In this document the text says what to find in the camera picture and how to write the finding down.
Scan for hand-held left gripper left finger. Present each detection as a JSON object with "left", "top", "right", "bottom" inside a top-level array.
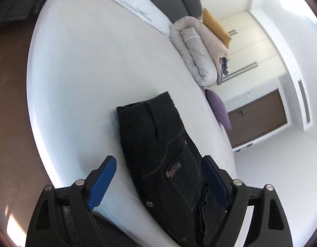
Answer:
[{"left": 25, "top": 155, "right": 118, "bottom": 247}]

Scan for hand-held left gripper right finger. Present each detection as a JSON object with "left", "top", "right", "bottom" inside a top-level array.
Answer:
[{"left": 202, "top": 155, "right": 294, "bottom": 247}]

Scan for black denim pants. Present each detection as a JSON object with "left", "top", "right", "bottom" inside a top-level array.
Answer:
[{"left": 116, "top": 91, "right": 229, "bottom": 247}]

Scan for brown wooden door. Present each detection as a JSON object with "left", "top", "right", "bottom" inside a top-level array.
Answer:
[{"left": 227, "top": 89, "right": 288, "bottom": 149}]

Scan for purple pillow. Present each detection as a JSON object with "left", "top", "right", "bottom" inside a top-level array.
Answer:
[{"left": 205, "top": 89, "right": 232, "bottom": 130}]

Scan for white bed mattress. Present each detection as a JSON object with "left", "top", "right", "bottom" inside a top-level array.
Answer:
[{"left": 26, "top": 0, "right": 237, "bottom": 247}]

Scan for folded blue grey cloth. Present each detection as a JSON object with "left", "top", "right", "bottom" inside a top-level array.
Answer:
[{"left": 220, "top": 57, "right": 230, "bottom": 77}]

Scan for folded beige duvet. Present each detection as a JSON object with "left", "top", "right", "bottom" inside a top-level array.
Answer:
[{"left": 169, "top": 16, "right": 229, "bottom": 87}]

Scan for white wardrobe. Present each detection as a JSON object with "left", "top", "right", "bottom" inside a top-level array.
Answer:
[{"left": 218, "top": 10, "right": 288, "bottom": 102}]

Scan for yellow pillow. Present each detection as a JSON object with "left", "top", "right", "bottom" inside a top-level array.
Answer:
[{"left": 203, "top": 8, "right": 232, "bottom": 47}]

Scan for white pillow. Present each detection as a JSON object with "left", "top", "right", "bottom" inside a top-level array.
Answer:
[{"left": 78, "top": 0, "right": 171, "bottom": 37}]

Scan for grey padded headboard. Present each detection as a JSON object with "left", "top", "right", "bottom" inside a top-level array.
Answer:
[{"left": 130, "top": 0, "right": 202, "bottom": 24}]

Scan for dark furniture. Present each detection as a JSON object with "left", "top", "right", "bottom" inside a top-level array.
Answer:
[{"left": 0, "top": 0, "right": 61, "bottom": 31}]

